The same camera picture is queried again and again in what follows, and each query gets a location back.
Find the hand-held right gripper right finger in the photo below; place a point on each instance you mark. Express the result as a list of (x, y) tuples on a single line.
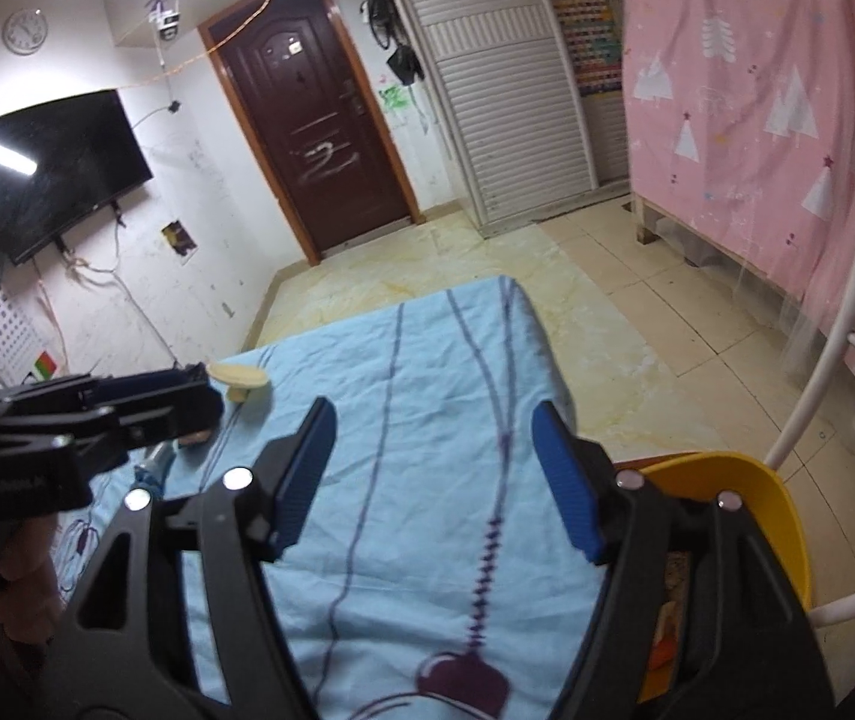
[(566, 480)]

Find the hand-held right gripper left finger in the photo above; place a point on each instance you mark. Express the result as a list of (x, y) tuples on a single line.
[(307, 465)]

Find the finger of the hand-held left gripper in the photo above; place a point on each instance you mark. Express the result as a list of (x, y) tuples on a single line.
[(165, 420), (138, 384)]

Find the blue sock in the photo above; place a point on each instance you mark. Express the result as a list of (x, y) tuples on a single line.
[(151, 465)]

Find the cream round disc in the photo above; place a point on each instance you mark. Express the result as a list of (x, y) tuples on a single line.
[(236, 375)]

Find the yellow plastic bin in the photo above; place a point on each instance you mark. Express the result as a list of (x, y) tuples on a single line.
[(757, 510)]

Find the person's left hand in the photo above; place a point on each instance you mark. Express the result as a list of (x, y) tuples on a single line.
[(30, 570)]

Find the eye chart poster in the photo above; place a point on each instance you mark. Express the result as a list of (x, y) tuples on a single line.
[(18, 337)]

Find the light blue bed sheet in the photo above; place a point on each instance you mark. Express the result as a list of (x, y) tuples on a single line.
[(427, 405)]

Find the dark brown door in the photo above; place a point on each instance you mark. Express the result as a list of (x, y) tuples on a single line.
[(307, 112)]

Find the white louvered wardrobe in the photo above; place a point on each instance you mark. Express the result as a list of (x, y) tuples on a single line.
[(495, 90)]

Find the pink tree print curtain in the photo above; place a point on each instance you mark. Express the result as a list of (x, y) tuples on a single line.
[(772, 127)]

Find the hanging black bags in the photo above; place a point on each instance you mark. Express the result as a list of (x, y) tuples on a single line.
[(397, 52)]

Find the colourful grid poster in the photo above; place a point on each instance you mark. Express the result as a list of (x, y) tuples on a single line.
[(585, 37)]

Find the black wall television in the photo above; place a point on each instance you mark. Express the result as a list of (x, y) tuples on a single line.
[(52, 172)]

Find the wooden bed frame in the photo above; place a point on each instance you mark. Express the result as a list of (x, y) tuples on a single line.
[(645, 217)]

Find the white security camera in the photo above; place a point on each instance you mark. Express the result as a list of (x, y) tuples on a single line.
[(166, 19)]

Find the round wall clock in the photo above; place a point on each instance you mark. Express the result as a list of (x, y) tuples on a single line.
[(24, 31)]

